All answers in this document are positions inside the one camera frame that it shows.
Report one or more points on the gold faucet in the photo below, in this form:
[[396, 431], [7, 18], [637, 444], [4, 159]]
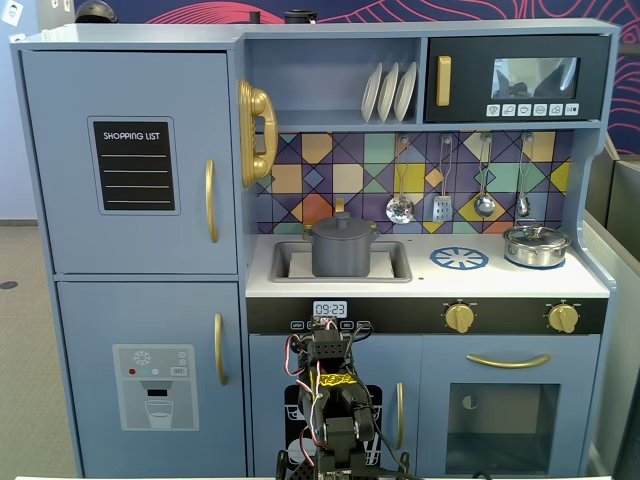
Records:
[[339, 204]]

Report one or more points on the blue oven door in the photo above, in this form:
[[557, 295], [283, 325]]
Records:
[[435, 365]]

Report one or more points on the blue wooden toy kitchen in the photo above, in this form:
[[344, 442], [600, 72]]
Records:
[[125, 35]]

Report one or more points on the gray sink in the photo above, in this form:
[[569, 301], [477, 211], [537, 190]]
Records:
[[401, 260]]

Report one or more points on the small black object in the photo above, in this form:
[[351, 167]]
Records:
[[254, 17]]

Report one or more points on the white plate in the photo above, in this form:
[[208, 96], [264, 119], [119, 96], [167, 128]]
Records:
[[387, 92], [370, 95], [405, 90]]

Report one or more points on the metal slotted spoon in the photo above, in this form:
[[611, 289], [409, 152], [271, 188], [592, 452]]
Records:
[[400, 210]]

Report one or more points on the small metal spoon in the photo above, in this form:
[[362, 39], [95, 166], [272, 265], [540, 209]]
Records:
[[523, 205]]

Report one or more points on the black shopping list board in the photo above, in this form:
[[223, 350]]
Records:
[[134, 145]]

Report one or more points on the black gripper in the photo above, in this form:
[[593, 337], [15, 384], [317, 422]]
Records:
[[327, 331]]

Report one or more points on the blue fridge door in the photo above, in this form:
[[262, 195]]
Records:
[[60, 225]]

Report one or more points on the gray pot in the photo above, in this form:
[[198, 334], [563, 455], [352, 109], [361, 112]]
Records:
[[340, 257]]

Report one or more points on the gold stove knob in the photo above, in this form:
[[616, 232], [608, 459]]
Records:
[[563, 317], [460, 317]]

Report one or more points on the gold toy telephone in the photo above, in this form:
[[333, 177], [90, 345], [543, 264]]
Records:
[[260, 100]]

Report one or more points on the blue freezer door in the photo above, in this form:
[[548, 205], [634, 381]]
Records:
[[90, 325]]

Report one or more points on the metal spatula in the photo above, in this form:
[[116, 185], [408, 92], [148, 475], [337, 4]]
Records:
[[442, 210]]

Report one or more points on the blue dishwasher door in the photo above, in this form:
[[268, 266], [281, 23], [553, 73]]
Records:
[[265, 360]]

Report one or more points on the black toy microwave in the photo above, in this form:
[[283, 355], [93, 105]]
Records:
[[470, 75]]

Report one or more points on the gray pot lid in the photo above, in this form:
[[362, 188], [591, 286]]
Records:
[[345, 229]]

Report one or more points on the black helmet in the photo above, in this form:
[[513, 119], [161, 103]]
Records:
[[97, 12]]

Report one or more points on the wall photo card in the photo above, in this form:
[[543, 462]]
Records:
[[11, 14]]

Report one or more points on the black cylinder object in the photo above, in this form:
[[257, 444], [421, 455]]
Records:
[[300, 17]]

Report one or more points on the metal ladle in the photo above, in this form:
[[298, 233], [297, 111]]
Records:
[[484, 206]]

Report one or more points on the steel pot glass lid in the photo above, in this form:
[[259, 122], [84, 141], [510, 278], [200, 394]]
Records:
[[530, 235]]

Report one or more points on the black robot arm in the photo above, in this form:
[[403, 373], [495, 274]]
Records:
[[335, 435]]

